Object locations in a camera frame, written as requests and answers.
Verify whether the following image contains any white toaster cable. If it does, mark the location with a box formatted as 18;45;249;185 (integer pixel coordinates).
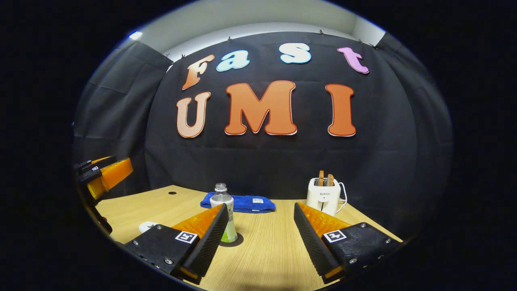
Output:
337;182;348;214

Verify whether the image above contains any clear plastic water bottle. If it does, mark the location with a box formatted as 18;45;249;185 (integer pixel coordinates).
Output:
210;183;239;243

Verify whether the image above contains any dark round coaster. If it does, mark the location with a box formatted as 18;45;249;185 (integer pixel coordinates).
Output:
218;232;244;247

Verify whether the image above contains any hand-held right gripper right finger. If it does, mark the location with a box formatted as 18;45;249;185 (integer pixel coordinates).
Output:
293;202;403;283

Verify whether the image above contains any blue towel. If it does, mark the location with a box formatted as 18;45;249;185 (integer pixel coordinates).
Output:
200;192;277;213

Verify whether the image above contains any white toaster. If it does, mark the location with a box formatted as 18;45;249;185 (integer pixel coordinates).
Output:
306;178;340;217

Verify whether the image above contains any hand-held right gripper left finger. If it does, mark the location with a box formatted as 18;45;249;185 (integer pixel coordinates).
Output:
124;203;229;285

